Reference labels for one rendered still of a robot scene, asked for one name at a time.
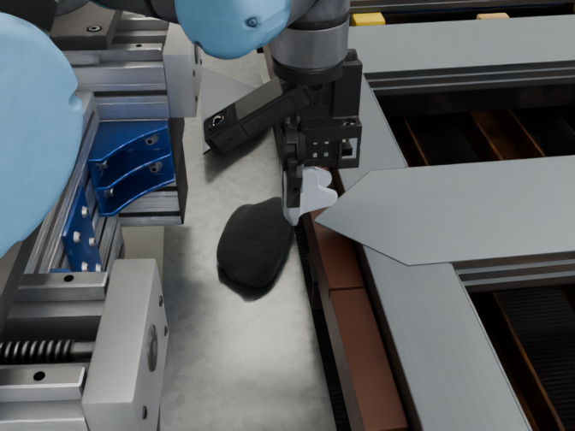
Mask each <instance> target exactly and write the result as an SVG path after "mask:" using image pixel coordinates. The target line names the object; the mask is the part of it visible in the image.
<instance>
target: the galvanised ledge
mask: <svg viewBox="0 0 575 431"><path fill-rule="evenodd" d="M200 53H201V59H202V67H204V68H208V69H209V70H212V71H214V72H217V73H219V74H223V75H225V76H228V77H229V78H232V79H234V80H238V81H240V82H243V83H245V84H248V85H249V86H253V87H256V88H259V87H260V86H262V85H263V80H262V75H261V72H260V67H259V63H258V56H257V52H256V50H253V51H251V52H250V53H248V54H247V55H245V56H243V57H240V58H236V59H231V60H224V59H218V58H215V57H213V56H209V55H207V54H205V53H204V51H203V50H202V49H201V48H200ZM184 120H185V126H184V133H183V139H182V142H183V149H184V156H185V164H186V171H187V184H188V192H187V205H186V212H185V220H184V224H181V225H171V226H163V303H164V309H165V314H166V319H167V324H168V330H169V338H168V345H167V352H166V359H165V366H164V373H163V386H162V393H161V400H160V431H337V429H336V426H335V418H334V414H333V410H332V405H331V402H330V397H329V389H328V386H327V381H326V377H325V373H324V369H323V361H322V358H321V353H320V349H319V345H318V341H317V334H316V329H315V325H314V321H313V317H312V313H311V306H310V301H309V297H308V292H307V289H306V284H305V277H304V273H303V269H302V265H301V261H300V256H299V249H298V245H297V240H296V237H295V232H294V228H293V226H292V228H291V233H290V236H289V239H288V243H287V247H286V250H285V251H284V254H283V256H282V259H281V261H280V263H279V266H278V268H277V271H276V273H275V275H274V277H273V278H272V280H271V281H270V282H269V283H268V284H267V285H266V286H263V287H255V286H251V285H246V284H244V283H242V282H240V281H233V280H230V279H229V278H228V276H227V274H226V271H225V269H224V268H223V267H221V266H220V264H219V263H218V261H217V259H216V249H217V245H218V242H219V239H220V237H221V235H222V231H223V229H224V227H225V225H226V223H227V221H228V219H229V217H230V216H231V215H232V214H233V212H234V211H235V210H236V209H237V208H238V207H240V206H241V205H243V204H257V203H261V202H263V201H265V200H267V199H269V198H273V197H280V198H281V197H282V191H281V178H280V166H279V156H278V152H277V148H276V141H275V136H274V132H273V128H272V126H271V127H269V128H267V129H266V130H264V131H262V132H261V133H259V134H257V135H256V136H254V137H252V138H251V139H248V140H247V141H246V142H244V143H242V144H241V145H238V146H237V147H235V148H233V149H232V150H231V151H229V152H227V153H225V154H223V155H222V156H217V155H216V154H215V153H214V152H213V151H209V152H208V153H205V154H204V155H203V138H202V118H201V97H200V88H199V100H198V107H197V114H196V116H195V117H184Z"/></svg>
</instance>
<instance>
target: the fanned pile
mask: <svg viewBox="0 0 575 431"><path fill-rule="evenodd" d="M255 89H257V88H256V87H253V86H249V85H248V84H245V83H243V82H240V81H238V80H234V79H232V78H229V77H228V76H225V75H223V74H219V73H217V72H214V71H212V70H209V69H208V68H204V67H202V74H201V81H200V97H201V118H202V138H203V155H204V154H205V153H208V152H209V151H212V149H211V148H210V147H209V146H208V145H207V143H206V142H205V134H204V121H205V120H206V119H207V118H209V117H211V116H212V115H214V114H215V113H216V112H218V111H220V110H222V109H224V108H226V107H227V106H229V105H230V104H231V103H234V102H235V101H237V100H239V99H240V98H242V97H244V96H245V95H246V94H248V93H250V92H252V91H254V90H255Z"/></svg>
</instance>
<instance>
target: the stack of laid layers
mask: <svg viewBox="0 0 575 431"><path fill-rule="evenodd" d="M543 3H575V0H350V12H349V14H363V13H379V12H395V11H413V10H429V9H461V8H477V7H494V6H510V5H526V4H543ZM364 76H365V78H366V80H367V82H368V84H369V87H370V89H371V91H372V93H373V95H374V97H375V99H376V97H379V96H392V95H405V94H419V93H432V92H457V91H470V90H483V89H497V88H510V87H523V86H549V85H562V84H575V61H564V62H538V63H524V64H509V65H495V66H482V67H468V68H440V69H426V70H412V71H398V72H384V73H370V74H364ZM376 102H377V99H376ZM377 104H378V106H379V108H380V110H381V112H382V109H381V107H380V105H379V103H378V102H377ZM382 115H383V117H384V119H385V121H386V122H387V120H386V118H385V116H384V113H383V112H382ZM387 125H388V128H389V130H390V132H391V133H392V131H391V128H390V126H389V124H388V122H387ZM392 135H393V133H392ZM393 138H394V141H395V143H396V144H397V141H396V139H395V137H394V135H393ZM397 146H398V144H397ZM398 148H399V151H400V154H401V155H402V157H403V159H404V161H405V164H406V167H407V168H409V167H408V165H407V163H406V160H405V158H404V156H403V154H402V152H401V150H400V147H399V146H398ZM329 169H330V173H331V175H332V178H333V181H334V184H335V189H336V191H337V194H338V197H340V196H341V195H342V194H343V193H344V192H345V190H344V187H343V185H342V182H341V177H340V175H339V172H338V169H337V166H336V167H329ZM352 242H353V247H354V250H355V252H356V256H357V259H358V261H359V266H360V269H361V272H362V275H363V277H364V281H365V285H366V288H367V292H368V294H369V297H370V302H371V305H372V308H373V310H374V313H375V317H376V321H377V324H378V327H379V330H380V333H381V336H382V341H383V344H384V346H385V349H386V352H387V355H388V360H389V363H390V366H391V369H392V371H393V375H394V379H395V382H396V385H397V388H398V391H399V394H400V399H401V402H402V404H403V407H404V411H405V413H406V418H407V421H408V424H409V427H410V429H411V431H423V430H422V427H421V424H420V421H419V419H418V413H417V411H416V408H415V405H414V403H413V400H412V395H411V393H410V390H409V387H408V385H407V382H406V377H405V374H404V371H403V368H402V366H401V363H400V359H399V356H398V353H397V351H396V348H395V345H394V340H393V337H392V334H391V332H390V329H389V326H388V322H387V319H386V316H385V314H384V311H383V308H382V303H381V300H380V298H379V295H378V292H377V289H376V285H375V282H374V280H373V277H372V274H371V271H370V266H369V264H368V261H367V258H366V255H365V251H364V248H363V246H362V245H361V244H360V243H358V242H356V241H354V240H352ZM451 264H452V265H453V267H454V269H455V271H456V273H457V275H458V277H459V280H460V282H461V284H462V286H463V287H464V290H465V293H466V295H467V297H468V298H469V301H470V303H471V306H472V308H473V309H474V311H475V314H476V316H477V319H478V320H479V322H480V324H481V327H482V329H483V331H484V333H485V335H486V337H487V340H488V342H489V344H490V346H491V348H492V350H493V353H494V354H495V357H496V359H497V361H498V363H499V365H500V367H501V370H502V372H503V374H504V376H505V378H506V380H507V383H508V385H509V386H510V388H511V391H512V393H513V396H514V397H515V399H516V401H517V404H518V406H519V408H520V410H521V412H522V415H523V417H524V419H525V421H526V423H527V425H528V428H529V430H530V431H532V429H531V426H530V424H529V422H528V420H527V418H526V416H525V414H524V412H523V410H522V407H521V405H520V403H519V401H518V399H517V397H516V395H515V392H514V390H513V388H512V386H511V384H510V382H509V380H508V378H507V375H506V373H505V371H504V369H503V368H502V365H501V362H500V360H499V358H498V357H497V355H496V353H495V349H494V347H493V346H492V344H491V342H490V340H489V336H488V335H487V333H486V331H485V329H484V327H483V324H482V322H481V320H480V318H479V316H478V314H477V312H476V309H475V307H474V305H473V303H472V301H471V299H470V296H469V294H468V292H484V291H493V290H502V289H511V288H520V287H529V286H546V285H555V284H564V283H573V282H575V251H571V252H561V253H551V254H542V255H533V256H522V257H503V258H494V259H483V260H474V261H464V262H455V263H451Z"/></svg>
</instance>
